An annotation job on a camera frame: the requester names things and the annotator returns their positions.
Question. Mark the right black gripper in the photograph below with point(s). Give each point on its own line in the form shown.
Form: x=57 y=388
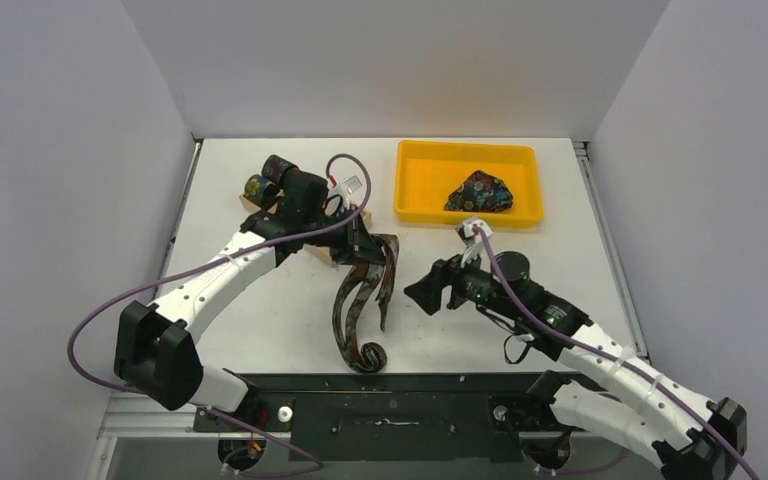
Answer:
x=444 y=283

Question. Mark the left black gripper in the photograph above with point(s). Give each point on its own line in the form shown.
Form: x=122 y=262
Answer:
x=357 y=246

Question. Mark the orange grey floral tie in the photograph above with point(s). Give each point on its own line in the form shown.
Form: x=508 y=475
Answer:
x=353 y=294

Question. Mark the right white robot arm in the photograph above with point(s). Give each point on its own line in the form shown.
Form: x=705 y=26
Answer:
x=685 y=435

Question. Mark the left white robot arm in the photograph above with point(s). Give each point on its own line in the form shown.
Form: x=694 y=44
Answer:
x=156 y=346

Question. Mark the yellow plastic bin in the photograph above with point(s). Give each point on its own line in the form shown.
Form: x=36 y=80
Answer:
x=445 y=182

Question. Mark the dark floral folded tie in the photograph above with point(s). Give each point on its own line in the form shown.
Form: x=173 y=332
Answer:
x=480 y=192

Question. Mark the dark rolled tie rear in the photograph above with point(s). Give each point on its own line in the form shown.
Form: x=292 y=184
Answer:
x=276 y=168

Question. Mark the yellow floral rolled tie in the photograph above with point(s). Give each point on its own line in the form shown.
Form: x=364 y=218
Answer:
x=260 y=192

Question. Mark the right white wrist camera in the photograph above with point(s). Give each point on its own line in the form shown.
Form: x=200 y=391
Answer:
x=474 y=232

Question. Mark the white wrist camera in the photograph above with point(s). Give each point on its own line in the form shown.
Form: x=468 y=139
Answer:
x=339 y=196
x=474 y=232

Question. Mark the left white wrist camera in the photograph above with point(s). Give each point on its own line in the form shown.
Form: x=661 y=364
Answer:
x=339 y=196

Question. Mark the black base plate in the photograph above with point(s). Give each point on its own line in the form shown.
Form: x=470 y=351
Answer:
x=401 y=417

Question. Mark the aluminium frame rail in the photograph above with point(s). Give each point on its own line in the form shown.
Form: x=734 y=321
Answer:
x=135 y=416

